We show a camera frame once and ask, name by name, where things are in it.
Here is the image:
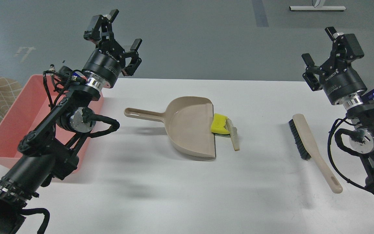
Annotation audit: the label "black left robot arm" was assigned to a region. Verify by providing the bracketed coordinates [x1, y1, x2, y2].
[0, 9, 142, 234]

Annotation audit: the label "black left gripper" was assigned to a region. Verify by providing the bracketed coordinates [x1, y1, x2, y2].
[82, 9, 143, 88]

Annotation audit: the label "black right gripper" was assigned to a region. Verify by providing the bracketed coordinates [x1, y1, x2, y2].
[302, 27, 367, 105]

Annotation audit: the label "beige plastic dustpan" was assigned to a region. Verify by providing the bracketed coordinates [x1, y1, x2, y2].
[124, 96, 216, 160]

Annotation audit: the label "pink plastic bin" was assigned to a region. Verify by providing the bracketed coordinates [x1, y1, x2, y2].
[0, 74, 105, 174]

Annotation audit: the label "yellow sponge piece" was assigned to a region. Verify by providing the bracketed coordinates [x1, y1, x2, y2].
[210, 113, 230, 135]

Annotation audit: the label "white table foot bar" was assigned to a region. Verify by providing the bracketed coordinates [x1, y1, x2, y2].
[289, 0, 346, 12]

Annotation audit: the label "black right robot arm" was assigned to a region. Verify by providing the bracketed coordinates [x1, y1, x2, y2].
[302, 27, 374, 195]

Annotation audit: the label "beige hand brush black bristles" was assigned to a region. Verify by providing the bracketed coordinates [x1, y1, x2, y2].
[288, 113, 343, 194]

